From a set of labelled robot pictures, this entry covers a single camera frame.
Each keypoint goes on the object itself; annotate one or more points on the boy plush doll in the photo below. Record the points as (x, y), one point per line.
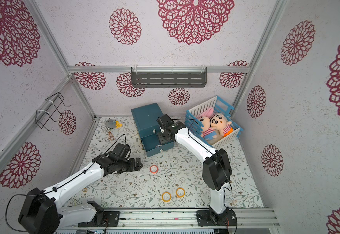
(221, 124)

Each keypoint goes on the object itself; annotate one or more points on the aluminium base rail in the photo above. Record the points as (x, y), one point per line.
(237, 218)

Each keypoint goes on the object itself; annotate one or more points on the grey plush duck toy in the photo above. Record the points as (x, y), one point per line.
(112, 124)

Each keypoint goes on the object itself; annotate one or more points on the pink plush doll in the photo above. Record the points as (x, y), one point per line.
(208, 133)

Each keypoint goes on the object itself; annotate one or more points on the blue white toy crib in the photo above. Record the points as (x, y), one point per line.
(220, 106)

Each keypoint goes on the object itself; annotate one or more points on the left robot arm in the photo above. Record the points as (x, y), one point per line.
(43, 211)

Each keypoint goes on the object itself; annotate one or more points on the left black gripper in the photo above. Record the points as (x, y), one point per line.
(132, 161)

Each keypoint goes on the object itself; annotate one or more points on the teal drawer cabinet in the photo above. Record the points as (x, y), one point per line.
(145, 118)

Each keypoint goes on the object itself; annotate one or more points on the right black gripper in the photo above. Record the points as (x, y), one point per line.
(164, 137)

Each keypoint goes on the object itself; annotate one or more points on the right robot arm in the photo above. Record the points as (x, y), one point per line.
(216, 172)

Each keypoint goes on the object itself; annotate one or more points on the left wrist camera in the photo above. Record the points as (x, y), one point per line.
(122, 151)

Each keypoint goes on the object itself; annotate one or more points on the black wire wall rack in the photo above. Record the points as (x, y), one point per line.
(43, 116)

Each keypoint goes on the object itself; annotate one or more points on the grey wall shelf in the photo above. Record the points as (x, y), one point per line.
(169, 78)

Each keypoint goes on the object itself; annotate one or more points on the yellow tape roll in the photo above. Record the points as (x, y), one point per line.
(180, 193)
(166, 197)

